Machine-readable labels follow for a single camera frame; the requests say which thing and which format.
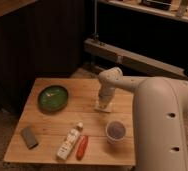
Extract metal beam rail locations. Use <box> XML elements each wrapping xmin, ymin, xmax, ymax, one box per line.
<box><xmin>84</xmin><ymin>38</ymin><xmax>188</xmax><ymax>80</ymax></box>

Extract vertical metal pole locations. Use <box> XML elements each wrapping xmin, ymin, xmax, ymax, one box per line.
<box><xmin>94</xmin><ymin>0</ymin><xmax>98</xmax><ymax>42</ymax></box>

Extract green bowl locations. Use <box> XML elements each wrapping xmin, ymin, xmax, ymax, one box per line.
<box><xmin>37</xmin><ymin>85</ymin><xmax>69</xmax><ymax>112</ymax></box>

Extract translucent plastic cup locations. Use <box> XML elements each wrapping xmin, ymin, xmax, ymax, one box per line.
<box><xmin>105</xmin><ymin>121</ymin><xmax>126</xmax><ymax>144</ymax></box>

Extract wooden shelf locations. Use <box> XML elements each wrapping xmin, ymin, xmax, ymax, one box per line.
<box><xmin>98</xmin><ymin>0</ymin><xmax>188</xmax><ymax>23</ymax></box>

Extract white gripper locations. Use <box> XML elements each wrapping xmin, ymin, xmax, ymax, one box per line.
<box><xmin>98</xmin><ymin>85</ymin><xmax>115</xmax><ymax>105</ymax></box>

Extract white tube with cap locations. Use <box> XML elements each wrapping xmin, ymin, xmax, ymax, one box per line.
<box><xmin>56</xmin><ymin>122</ymin><xmax>83</xmax><ymax>160</ymax></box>

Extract white sponge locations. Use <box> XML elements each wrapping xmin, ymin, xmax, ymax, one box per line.
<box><xmin>94</xmin><ymin>102</ymin><xmax>112</xmax><ymax>113</ymax></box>

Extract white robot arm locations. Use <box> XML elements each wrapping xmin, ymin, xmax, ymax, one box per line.
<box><xmin>96</xmin><ymin>67</ymin><xmax>188</xmax><ymax>171</ymax></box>

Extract grey rectangular sponge block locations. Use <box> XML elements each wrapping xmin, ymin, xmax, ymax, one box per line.
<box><xmin>20</xmin><ymin>126</ymin><xmax>39</xmax><ymax>149</ymax></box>

